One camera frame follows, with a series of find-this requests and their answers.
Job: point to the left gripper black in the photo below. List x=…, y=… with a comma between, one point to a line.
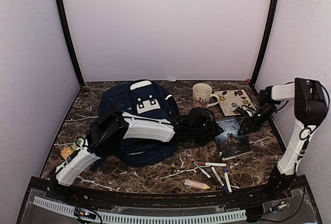
x=214, y=131

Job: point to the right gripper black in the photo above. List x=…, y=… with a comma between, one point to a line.
x=249, y=123

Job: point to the Wuthering Heights blue book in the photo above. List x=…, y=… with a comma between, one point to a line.
x=230, y=144

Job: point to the yellow tip highlighter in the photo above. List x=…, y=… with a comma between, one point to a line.
x=195, y=184

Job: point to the navy blue student backpack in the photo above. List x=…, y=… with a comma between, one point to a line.
x=147, y=99

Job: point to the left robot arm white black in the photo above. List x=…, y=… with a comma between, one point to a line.
x=110, y=129

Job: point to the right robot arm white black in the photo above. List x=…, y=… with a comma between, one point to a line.
x=311, y=106

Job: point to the red cap white marker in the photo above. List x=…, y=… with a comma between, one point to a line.
x=214, y=164

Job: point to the cream floral ceramic mug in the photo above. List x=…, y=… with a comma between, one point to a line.
x=203, y=96

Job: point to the black cap white marker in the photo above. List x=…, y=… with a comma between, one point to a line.
x=201, y=169

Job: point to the black white marker middle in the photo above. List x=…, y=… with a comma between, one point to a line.
x=217, y=176

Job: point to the blue cap white marker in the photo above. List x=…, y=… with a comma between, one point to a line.
x=226, y=176

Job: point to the orange Treehouse book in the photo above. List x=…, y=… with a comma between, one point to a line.
x=71, y=150

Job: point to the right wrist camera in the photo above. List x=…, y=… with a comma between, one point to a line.
x=245, y=110

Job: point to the white slotted cable duct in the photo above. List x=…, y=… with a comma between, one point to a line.
x=121, y=214

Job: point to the right black frame post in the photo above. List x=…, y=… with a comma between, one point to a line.
x=265, y=41

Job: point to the black frame post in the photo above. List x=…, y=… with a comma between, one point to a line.
x=69, y=42
x=265, y=41

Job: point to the black front rail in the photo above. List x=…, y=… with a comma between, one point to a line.
x=90, y=193

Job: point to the left black frame post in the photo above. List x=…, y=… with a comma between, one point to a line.
x=69, y=42

